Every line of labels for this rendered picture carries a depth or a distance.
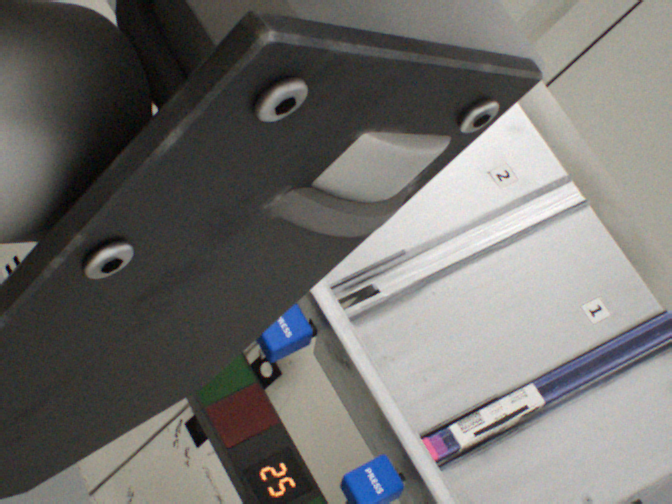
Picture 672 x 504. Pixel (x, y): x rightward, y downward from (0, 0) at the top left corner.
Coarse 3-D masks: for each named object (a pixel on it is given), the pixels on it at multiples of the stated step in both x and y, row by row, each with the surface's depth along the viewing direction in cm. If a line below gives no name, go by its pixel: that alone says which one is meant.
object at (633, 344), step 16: (656, 320) 82; (624, 336) 81; (640, 336) 81; (656, 336) 81; (592, 352) 81; (608, 352) 81; (624, 352) 81; (640, 352) 81; (576, 368) 80; (592, 368) 80; (608, 368) 80; (544, 384) 79; (560, 384) 79; (576, 384) 80; (544, 400) 79; (448, 432) 77; (448, 448) 77
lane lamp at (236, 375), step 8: (240, 360) 81; (232, 368) 81; (240, 368) 81; (248, 368) 81; (216, 376) 80; (224, 376) 80; (232, 376) 80; (240, 376) 80; (248, 376) 80; (208, 384) 80; (216, 384) 80; (224, 384) 80; (232, 384) 80; (240, 384) 80; (248, 384) 80; (200, 392) 80; (208, 392) 80; (216, 392) 80; (224, 392) 80; (232, 392) 80; (208, 400) 79; (216, 400) 80
